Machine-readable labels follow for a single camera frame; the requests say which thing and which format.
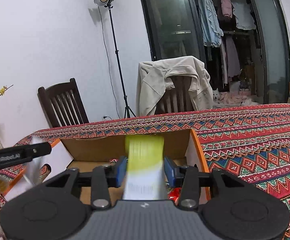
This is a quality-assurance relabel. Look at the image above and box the green white snack pack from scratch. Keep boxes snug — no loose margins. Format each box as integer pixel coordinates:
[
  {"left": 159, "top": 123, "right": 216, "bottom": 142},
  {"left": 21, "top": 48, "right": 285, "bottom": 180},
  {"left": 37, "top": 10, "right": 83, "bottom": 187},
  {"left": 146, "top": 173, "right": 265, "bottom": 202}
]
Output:
[{"left": 123, "top": 135, "right": 168, "bottom": 200}]

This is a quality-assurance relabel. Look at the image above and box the large red silver snack bag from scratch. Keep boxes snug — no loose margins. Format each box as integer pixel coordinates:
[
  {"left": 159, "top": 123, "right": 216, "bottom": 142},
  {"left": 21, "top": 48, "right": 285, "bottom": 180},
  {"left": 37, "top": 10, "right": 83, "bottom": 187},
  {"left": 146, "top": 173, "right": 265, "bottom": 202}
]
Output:
[{"left": 167, "top": 187, "right": 181, "bottom": 204}]

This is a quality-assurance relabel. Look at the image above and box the orange cardboard pumpkin box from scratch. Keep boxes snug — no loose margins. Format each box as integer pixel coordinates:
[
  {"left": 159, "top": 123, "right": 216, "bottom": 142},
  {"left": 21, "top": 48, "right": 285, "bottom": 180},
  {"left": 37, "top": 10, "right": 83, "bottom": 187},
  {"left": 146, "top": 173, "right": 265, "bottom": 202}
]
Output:
[{"left": 2, "top": 128, "right": 212, "bottom": 205}]

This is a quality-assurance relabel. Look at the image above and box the dark wooden chair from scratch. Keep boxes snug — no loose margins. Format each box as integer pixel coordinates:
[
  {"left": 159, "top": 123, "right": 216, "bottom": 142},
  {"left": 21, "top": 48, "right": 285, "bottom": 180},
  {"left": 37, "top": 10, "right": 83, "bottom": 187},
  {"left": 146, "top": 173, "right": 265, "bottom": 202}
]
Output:
[{"left": 38, "top": 78, "right": 89, "bottom": 128}]

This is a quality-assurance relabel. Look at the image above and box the chair under beige jacket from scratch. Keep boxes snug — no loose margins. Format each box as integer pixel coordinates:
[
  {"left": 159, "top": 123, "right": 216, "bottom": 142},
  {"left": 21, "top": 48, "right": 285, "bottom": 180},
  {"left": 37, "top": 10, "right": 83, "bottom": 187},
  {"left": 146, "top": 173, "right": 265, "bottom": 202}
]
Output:
[{"left": 155, "top": 76, "right": 194, "bottom": 114}]

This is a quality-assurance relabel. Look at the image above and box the white dog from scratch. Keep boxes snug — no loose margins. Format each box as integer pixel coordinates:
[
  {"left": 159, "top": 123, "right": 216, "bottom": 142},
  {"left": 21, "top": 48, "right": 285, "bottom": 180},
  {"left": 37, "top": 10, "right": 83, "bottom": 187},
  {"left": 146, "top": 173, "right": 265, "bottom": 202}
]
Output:
[{"left": 212, "top": 89, "right": 221, "bottom": 105}]

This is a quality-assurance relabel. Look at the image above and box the beige jacket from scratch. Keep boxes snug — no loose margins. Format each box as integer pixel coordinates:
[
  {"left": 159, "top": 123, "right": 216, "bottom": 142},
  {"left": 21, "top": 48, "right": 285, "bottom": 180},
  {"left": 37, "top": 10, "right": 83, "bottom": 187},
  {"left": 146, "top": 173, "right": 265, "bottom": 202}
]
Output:
[{"left": 136, "top": 56, "right": 213, "bottom": 116}]

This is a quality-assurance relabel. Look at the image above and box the patterned red tablecloth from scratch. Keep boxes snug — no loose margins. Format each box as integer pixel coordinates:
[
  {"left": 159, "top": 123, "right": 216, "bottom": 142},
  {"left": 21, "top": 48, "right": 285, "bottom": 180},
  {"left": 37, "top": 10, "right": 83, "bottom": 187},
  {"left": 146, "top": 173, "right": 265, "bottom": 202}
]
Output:
[{"left": 0, "top": 103, "right": 290, "bottom": 239}]

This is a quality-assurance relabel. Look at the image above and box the light blue hanging shirt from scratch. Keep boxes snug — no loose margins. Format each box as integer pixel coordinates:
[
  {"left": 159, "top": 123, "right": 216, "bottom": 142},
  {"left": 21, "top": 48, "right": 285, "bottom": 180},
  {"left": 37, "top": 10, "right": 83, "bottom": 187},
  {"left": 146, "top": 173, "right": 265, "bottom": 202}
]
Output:
[{"left": 198, "top": 0, "right": 224, "bottom": 47}]

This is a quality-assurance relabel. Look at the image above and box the white hanging top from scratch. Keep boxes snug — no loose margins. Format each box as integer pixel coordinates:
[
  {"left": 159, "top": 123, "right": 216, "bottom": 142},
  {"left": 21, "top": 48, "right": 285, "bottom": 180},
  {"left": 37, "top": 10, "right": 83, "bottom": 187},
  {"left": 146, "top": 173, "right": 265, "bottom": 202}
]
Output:
[{"left": 231, "top": 0, "right": 256, "bottom": 30}]

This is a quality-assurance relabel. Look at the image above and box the pink hanging garment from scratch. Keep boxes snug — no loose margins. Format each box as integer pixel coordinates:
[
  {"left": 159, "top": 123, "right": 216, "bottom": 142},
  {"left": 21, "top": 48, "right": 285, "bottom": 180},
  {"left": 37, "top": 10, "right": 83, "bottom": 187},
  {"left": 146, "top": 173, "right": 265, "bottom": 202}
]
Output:
[{"left": 218, "top": 0, "right": 233, "bottom": 21}]

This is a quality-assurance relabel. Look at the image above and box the studio light on stand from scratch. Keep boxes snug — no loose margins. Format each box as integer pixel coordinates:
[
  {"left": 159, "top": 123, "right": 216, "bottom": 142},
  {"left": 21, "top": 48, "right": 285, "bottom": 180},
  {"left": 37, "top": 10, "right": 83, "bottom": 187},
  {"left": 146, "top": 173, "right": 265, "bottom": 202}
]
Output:
[{"left": 93, "top": 0, "right": 137, "bottom": 119}]

